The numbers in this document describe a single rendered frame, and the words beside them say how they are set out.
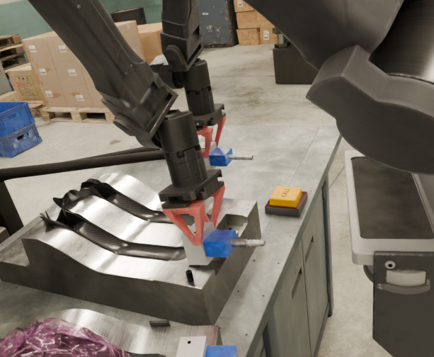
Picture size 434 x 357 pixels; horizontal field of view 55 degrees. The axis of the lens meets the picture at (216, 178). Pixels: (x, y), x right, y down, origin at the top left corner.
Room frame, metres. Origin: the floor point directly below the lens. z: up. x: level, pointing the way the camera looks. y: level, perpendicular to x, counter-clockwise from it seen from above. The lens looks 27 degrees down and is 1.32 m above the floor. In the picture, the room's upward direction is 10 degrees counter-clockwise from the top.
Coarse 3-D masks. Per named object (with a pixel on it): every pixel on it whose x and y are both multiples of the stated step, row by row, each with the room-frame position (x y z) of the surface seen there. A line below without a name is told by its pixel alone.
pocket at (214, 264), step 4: (212, 260) 0.59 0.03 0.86; (216, 260) 0.59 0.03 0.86; (220, 260) 0.58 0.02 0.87; (224, 260) 0.57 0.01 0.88; (208, 264) 0.58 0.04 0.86; (212, 264) 0.58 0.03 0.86; (216, 264) 0.58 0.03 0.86; (220, 264) 0.56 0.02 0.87; (204, 268) 0.57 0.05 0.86; (208, 268) 0.57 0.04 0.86; (212, 268) 0.57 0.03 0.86; (216, 268) 0.57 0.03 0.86; (216, 272) 0.54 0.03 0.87
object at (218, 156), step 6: (204, 144) 0.89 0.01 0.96; (216, 144) 0.89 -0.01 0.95; (204, 150) 0.85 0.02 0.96; (210, 150) 0.86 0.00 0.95; (216, 150) 0.87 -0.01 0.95; (222, 150) 0.86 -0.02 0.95; (228, 150) 0.86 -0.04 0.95; (210, 156) 0.85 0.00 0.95; (216, 156) 0.84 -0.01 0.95; (222, 156) 0.84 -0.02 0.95; (228, 156) 0.85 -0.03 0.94; (234, 156) 0.84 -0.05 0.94; (240, 156) 0.84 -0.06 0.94; (246, 156) 0.83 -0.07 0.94; (252, 156) 0.83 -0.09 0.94; (210, 162) 0.85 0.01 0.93; (216, 162) 0.84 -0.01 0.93; (222, 162) 0.84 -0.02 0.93; (228, 162) 0.84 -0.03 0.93; (210, 168) 0.85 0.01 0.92
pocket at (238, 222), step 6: (228, 216) 0.69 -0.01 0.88; (234, 216) 0.68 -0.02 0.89; (240, 216) 0.68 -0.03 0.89; (222, 222) 0.68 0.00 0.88; (228, 222) 0.69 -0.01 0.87; (234, 222) 0.68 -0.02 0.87; (240, 222) 0.68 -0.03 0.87; (246, 222) 0.67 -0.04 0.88; (216, 228) 0.65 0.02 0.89; (222, 228) 0.67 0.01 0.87; (228, 228) 0.68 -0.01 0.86; (234, 228) 0.68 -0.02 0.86; (240, 228) 0.67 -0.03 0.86; (240, 234) 0.64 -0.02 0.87
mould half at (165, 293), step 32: (128, 192) 0.81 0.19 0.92; (96, 224) 0.70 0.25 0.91; (128, 224) 0.72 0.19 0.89; (160, 224) 0.71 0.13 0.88; (256, 224) 0.70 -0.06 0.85; (0, 256) 0.73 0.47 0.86; (32, 256) 0.67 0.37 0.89; (64, 256) 0.62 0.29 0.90; (96, 256) 0.62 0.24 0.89; (128, 256) 0.62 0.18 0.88; (64, 288) 0.64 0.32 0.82; (96, 288) 0.60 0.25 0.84; (128, 288) 0.56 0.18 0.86; (160, 288) 0.53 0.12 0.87; (192, 288) 0.50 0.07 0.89; (224, 288) 0.55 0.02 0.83; (192, 320) 0.51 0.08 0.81
